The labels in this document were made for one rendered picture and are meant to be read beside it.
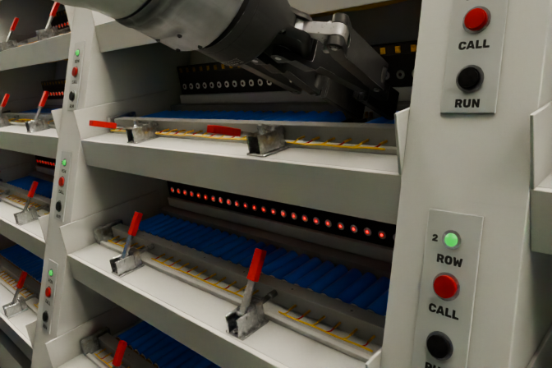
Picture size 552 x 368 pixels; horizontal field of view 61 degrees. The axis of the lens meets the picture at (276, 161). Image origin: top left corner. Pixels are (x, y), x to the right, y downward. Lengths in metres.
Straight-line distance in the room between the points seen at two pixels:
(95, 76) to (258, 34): 0.57
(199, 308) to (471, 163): 0.37
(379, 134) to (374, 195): 0.07
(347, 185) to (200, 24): 0.20
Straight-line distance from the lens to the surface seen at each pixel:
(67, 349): 0.94
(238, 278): 0.61
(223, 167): 0.54
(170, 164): 0.63
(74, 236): 0.88
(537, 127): 0.35
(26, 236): 1.08
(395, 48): 0.60
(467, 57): 0.38
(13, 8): 1.59
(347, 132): 0.48
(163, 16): 0.30
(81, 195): 0.88
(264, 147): 0.50
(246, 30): 0.33
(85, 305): 0.93
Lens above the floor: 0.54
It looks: level
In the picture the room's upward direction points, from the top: 7 degrees clockwise
